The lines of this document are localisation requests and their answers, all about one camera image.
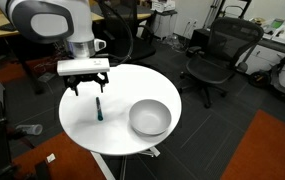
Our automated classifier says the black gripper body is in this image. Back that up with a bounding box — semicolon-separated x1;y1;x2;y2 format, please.
63;71;111;89

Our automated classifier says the black kick scooter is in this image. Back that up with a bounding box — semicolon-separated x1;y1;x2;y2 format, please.
246;49;285;105

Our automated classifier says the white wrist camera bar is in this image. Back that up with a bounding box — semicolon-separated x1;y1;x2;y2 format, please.
56;57;111;77

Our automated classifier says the small white card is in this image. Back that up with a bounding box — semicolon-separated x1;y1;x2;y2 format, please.
46;153;57;164

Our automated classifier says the round white table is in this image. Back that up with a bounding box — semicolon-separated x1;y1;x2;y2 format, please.
58;63;183;180

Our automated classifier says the green container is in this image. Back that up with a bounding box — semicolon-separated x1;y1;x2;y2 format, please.
270;18;285;30

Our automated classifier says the black tripod stand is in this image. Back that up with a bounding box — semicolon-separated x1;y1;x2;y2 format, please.
208;0;228;30

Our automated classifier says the white round bowl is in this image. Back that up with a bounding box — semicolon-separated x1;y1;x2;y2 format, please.
128;98;173;137

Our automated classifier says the black box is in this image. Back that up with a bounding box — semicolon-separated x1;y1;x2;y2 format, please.
189;28;213;58

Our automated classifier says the dark marker with teal cap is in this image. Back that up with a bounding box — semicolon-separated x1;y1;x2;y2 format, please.
95;96;105;122

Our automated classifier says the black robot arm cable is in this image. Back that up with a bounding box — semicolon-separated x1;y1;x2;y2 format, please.
96;0;135;68

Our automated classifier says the black mesh office chair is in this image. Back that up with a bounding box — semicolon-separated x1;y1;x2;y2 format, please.
179;17;265;109

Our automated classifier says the grey floor box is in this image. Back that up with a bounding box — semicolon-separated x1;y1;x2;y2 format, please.
37;72;57;84

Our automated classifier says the white printer box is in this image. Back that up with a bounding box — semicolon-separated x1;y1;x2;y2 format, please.
151;0;177;14

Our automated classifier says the black padded office chair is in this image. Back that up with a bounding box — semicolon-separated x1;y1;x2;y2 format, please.
96;0;157;65

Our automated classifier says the white side cabinet desk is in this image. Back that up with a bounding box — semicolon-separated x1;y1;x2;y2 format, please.
236;19;285;95

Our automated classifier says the black computer keyboard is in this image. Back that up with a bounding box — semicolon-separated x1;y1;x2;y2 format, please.
0;22;19;33

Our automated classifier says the white pedestal cabinet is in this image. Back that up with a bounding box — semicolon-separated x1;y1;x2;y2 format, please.
153;11;178;40

